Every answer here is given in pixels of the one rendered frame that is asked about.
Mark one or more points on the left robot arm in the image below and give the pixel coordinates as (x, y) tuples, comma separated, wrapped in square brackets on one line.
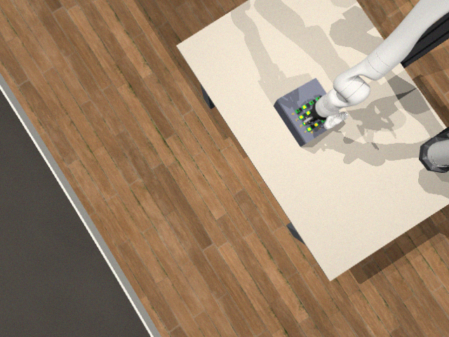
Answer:
[(438, 154)]

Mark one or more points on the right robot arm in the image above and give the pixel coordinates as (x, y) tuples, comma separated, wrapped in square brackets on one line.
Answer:
[(350, 90)]

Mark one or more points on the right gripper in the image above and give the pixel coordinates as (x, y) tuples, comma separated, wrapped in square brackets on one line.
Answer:
[(313, 116)]

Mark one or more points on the grey switch panel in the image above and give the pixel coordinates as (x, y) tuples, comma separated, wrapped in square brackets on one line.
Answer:
[(297, 105)]

